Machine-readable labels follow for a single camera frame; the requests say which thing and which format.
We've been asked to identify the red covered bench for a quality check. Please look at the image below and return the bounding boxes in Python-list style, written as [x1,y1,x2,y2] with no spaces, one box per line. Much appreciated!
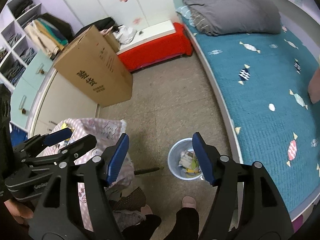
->
[117,22,193,72]

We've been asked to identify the dark woven stool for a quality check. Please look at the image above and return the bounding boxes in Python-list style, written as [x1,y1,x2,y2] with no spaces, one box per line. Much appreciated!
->
[117,187,147,212]

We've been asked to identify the white board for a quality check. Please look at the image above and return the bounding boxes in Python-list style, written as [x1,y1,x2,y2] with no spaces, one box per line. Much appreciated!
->
[117,20,175,54]

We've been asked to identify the grey quilt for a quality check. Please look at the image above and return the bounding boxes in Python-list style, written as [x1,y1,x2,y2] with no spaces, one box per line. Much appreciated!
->
[182,0,282,36]

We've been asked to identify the purple stool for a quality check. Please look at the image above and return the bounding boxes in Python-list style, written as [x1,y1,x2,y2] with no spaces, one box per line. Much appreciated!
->
[290,215,304,233]

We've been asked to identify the blue plastic bin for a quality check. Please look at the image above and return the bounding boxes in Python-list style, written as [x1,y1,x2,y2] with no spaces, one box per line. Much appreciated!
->
[168,138,207,180]

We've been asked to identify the black clothes pile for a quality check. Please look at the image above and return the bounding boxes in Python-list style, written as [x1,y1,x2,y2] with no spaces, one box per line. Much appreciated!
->
[75,17,118,37]

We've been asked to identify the round table pink checked cloth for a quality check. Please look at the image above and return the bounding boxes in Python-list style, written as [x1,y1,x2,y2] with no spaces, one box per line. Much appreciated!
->
[44,118,148,240]

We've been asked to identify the dark folded clothes stack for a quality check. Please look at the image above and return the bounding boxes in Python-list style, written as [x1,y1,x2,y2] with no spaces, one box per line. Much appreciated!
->
[2,60,25,83]

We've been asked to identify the black folded clothes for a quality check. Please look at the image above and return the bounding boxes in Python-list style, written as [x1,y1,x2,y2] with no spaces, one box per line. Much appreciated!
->
[12,0,34,18]

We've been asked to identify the bed with teal cover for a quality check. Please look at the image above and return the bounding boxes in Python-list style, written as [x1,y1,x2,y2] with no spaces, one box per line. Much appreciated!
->
[180,17,320,213]

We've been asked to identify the beige hanging jacket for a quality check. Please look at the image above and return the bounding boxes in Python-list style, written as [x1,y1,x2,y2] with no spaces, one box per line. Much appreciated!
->
[24,21,63,55]

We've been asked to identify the lavender stepped shelf cabinet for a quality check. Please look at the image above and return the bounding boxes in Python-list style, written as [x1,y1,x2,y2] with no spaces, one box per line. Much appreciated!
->
[0,0,75,130]

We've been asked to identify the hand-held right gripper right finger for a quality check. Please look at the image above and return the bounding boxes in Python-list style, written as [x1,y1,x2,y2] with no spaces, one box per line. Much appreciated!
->
[192,132,294,240]

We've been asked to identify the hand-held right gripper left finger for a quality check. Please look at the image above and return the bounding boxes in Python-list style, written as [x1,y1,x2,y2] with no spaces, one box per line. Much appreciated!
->
[29,133,130,240]

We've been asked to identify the green hanging garment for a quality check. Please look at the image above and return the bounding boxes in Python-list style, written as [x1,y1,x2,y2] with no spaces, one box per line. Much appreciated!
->
[42,20,68,45]

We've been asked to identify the person's left hand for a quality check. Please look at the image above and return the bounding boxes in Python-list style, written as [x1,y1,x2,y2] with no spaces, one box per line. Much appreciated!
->
[5,199,34,224]

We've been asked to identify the large cardboard box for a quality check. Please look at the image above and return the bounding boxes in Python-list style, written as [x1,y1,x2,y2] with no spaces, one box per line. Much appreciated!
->
[54,24,133,108]

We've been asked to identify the grey folded jeans stack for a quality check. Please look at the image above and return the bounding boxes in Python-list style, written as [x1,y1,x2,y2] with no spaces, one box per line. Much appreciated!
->
[22,47,36,64]

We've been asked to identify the clear plastic wrapper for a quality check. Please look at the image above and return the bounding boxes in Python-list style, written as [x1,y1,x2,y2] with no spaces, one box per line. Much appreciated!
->
[179,150,195,167]

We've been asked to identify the beige low cabinet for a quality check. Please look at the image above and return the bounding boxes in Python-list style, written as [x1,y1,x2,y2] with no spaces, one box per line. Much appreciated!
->
[27,67,100,135]

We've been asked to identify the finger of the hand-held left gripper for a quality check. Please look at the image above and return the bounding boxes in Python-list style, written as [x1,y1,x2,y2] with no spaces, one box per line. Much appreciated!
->
[21,134,97,173]
[11,127,73,160]

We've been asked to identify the table leg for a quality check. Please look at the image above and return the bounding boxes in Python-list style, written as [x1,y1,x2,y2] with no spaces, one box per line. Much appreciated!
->
[134,166,164,175]

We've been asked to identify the checked teal pillow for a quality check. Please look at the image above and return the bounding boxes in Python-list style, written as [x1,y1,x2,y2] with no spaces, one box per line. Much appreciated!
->
[176,5,198,27]

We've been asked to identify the small cardboard box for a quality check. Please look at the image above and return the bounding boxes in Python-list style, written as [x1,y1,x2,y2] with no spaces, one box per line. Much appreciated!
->
[100,29,120,53]

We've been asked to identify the white plastic bag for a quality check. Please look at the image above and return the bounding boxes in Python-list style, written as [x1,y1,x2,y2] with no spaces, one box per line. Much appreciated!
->
[114,25,137,44]

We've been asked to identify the person's right leg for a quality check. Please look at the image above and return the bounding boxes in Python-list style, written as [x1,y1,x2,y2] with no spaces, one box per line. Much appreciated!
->
[174,207,200,240]

